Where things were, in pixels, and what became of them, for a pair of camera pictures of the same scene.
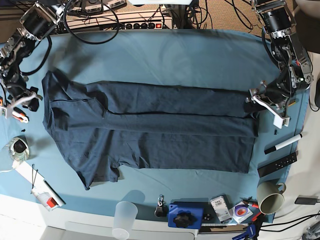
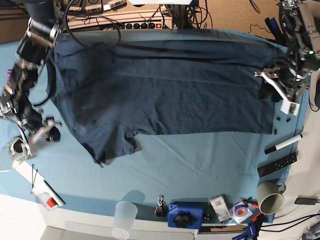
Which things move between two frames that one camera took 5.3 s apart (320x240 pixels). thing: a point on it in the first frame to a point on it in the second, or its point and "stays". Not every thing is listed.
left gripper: [16, 87] to [32, 119]
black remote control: [277, 164] stays
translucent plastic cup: [125, 215] stays
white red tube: [49, 202] stays
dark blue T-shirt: [103, 126] to [113, 85]
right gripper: [278, 92] to [293, 84]
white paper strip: [35, 179] stays
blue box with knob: [187, 215] stays
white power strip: [133, 20] stays
